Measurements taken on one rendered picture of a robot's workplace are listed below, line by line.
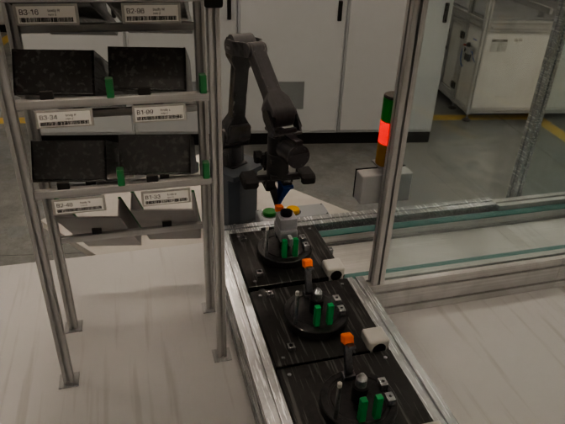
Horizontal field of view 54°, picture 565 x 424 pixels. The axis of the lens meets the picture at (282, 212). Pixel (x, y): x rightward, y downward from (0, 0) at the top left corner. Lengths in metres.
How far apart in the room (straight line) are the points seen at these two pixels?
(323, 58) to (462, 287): 3.06
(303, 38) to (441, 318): 3.10
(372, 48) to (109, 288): 3.28
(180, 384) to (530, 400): 0.74
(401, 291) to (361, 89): 3.19
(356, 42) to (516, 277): 3.04
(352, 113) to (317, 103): 0.30
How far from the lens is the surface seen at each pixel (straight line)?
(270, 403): 1.06
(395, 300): 1.41
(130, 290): 1.50
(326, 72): 4.35
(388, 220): 1.27
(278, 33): 4.22
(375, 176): 1.22
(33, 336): 1.42
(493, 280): 1.53
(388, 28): 4.39
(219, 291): 1.16
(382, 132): 1.19
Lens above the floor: 1.76
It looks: 30 degrees down
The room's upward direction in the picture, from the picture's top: 2 degrees clockwise
